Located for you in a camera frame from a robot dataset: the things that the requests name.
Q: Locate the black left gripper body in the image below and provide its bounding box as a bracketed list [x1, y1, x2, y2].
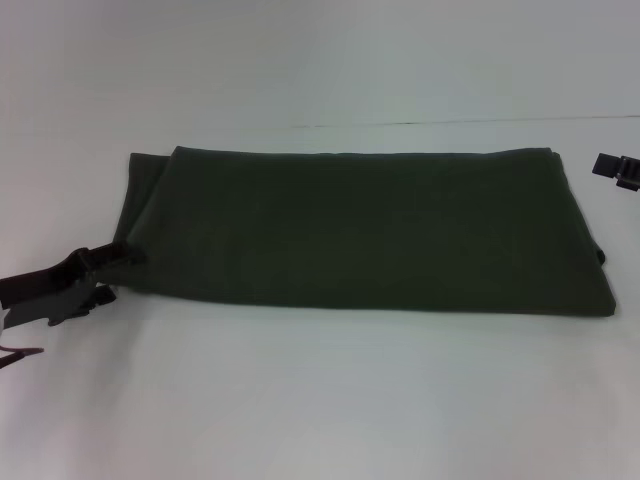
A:
[0, 248, 104, 329]

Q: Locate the dark green shirt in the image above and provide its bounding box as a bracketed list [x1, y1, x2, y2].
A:
[113, 144, 617, 317]

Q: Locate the left arm cable with plug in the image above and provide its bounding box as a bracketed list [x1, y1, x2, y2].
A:
[0, 344, 45, 374]

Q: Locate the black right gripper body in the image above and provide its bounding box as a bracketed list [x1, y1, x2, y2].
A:
[617, 155, 640, 192]

